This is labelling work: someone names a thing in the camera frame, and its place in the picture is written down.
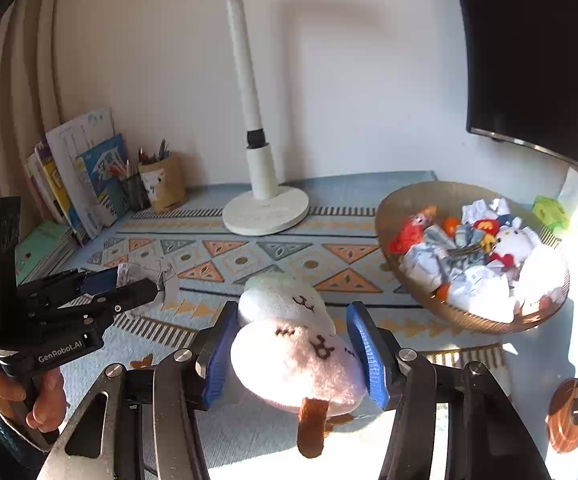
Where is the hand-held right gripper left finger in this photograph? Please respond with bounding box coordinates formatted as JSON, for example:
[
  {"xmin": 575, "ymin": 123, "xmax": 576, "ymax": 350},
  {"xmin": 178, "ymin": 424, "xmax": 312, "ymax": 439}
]
[{"xmin": 36, "ymin": 300, "xmax": 242, "ymax": 480}]

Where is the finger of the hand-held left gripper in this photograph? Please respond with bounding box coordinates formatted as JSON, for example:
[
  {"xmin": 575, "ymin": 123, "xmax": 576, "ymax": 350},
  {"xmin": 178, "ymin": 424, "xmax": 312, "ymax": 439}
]
[
  {"xmin": 16, "ymin": 268, "xmax": 120, "ymax": 306},
  {"xmin": 29, "ymin": 279, "xmax": 159, "ymax": 331}
]

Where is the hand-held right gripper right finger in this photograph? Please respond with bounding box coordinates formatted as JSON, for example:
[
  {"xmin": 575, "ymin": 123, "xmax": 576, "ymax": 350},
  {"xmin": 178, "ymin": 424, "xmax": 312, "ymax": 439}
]
[{"xmin": 345, "ymin": 301, "xmax": 552, "ymax": 480}]

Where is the pink white green dango plush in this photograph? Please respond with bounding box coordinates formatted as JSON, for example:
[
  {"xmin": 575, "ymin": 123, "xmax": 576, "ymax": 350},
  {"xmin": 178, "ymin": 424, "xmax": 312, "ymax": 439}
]
[{"xmin": 230, "ymin": 272, "xmax": 368, "ymax": 460}]

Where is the grey paper ball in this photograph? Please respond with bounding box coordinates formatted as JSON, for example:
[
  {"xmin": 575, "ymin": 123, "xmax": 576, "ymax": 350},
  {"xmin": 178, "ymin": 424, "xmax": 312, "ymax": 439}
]
[{"xmin": 426, "ymin": 224, "xmax": 484, "ymax": 266}]

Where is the golden ribbed bowl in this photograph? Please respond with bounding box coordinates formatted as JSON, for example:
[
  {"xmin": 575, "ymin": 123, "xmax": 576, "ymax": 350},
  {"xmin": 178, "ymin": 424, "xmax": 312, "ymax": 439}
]
[{"xmin": 375, "ymin": 181, "xmax": 571, "ymax": 336}]

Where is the red fries plush toy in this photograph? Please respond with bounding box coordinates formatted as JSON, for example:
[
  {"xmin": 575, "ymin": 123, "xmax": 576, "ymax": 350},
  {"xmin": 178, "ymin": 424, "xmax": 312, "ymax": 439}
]
[{"xmin": 471, "ymin": 215, "xmax": 514, "ymax": 251}]

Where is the white cat plush red bow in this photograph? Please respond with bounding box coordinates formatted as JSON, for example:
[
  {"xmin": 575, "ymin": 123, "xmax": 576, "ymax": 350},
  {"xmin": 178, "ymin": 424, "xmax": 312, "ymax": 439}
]
[{"xmin": 486, "ymin": 225, "xmax": 540, "ymax": 268}]

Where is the person's left hand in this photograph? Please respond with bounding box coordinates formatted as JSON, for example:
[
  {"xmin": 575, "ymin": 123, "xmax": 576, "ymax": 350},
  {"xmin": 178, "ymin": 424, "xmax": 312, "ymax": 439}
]
[{"xmin": 0, "ymin": 367, "xmax": 68, "ymax": 431}]

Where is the stack of flat green books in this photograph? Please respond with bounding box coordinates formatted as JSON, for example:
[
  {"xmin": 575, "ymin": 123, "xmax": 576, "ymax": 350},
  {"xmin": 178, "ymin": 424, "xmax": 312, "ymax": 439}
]
[{"xmin": 14, "ymin": 220, "xmax": 77, "ymax": 286}]

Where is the black mesh pen holder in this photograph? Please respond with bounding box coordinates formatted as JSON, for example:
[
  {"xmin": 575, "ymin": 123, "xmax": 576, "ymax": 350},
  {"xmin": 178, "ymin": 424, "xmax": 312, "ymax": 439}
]
[{"xmin": 120, "ymin": 172, "xmax": 151, "ymax": 212}]

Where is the row of standing books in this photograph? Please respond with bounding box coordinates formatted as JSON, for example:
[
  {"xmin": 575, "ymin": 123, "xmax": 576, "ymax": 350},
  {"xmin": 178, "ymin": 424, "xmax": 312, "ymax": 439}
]
[{"xmin": 23, "ymin": 107, "xmax": 130, "ymax": 246}]

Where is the brown paper bag pen holder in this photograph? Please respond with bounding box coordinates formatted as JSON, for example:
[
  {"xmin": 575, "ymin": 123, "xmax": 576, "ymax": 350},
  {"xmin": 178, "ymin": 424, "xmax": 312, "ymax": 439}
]
[{"xmin": 138, "ymin": 152, "xmax": 187, "ymax": 213}]

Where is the bunch of pens and pencils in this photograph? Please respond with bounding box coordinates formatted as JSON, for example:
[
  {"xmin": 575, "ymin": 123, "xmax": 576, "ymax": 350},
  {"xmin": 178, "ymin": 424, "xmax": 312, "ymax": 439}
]
[
  {"xmin": 139, "ymin": 139, "xmax": 171, "ymax": 163},
  {"xmin": 109, "ymin": 157, "xmax": 142, "ymax": 178}
]

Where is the patterned blue mat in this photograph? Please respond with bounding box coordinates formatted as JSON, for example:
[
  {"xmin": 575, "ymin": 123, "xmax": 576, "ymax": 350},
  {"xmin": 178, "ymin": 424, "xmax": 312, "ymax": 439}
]
[{"xmin": 16, "ymin": 170, "xmax": 520, "ymax": 480}]

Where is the beige ribbed curtain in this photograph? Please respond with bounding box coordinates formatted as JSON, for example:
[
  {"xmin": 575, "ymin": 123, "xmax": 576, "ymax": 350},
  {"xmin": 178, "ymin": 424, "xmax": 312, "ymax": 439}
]
[{"xmin": 0, "ymin": 0, "xmax": 65, "ymax": 221}]

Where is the white desk lamp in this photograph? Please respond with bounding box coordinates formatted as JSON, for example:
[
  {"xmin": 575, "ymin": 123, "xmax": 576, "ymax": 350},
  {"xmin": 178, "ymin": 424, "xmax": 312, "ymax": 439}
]
[{"xmin": 158, "ymin": 0, "xmax": 311, "ymax": 237}]

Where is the brown round reel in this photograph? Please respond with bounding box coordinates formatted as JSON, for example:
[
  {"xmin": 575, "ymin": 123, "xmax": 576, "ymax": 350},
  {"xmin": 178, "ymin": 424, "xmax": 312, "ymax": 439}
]
[{"xmin": 545, "ymin": 378, "xmax": 578, "ymax": 455}]

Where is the green plastic container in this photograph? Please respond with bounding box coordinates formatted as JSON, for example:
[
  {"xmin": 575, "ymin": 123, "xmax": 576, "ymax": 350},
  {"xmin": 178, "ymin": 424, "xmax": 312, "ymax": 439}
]
[{"xmin": 533, "ymin": 195, "xmax": 571, "ymax": 237}]

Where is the pale box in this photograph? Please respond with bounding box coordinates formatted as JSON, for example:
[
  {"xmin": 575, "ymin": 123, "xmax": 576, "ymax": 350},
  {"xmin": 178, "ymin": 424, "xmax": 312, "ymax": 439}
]
[{"xmin": 558, "ymin": 166, "xmax": 578, "ymax": 213}]

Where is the black monitor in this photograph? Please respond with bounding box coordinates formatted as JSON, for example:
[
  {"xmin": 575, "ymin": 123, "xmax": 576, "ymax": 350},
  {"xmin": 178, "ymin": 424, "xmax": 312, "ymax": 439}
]
[{"xmin": 449, "ymin": 0, "xmax": 578, "ymax": 181}]

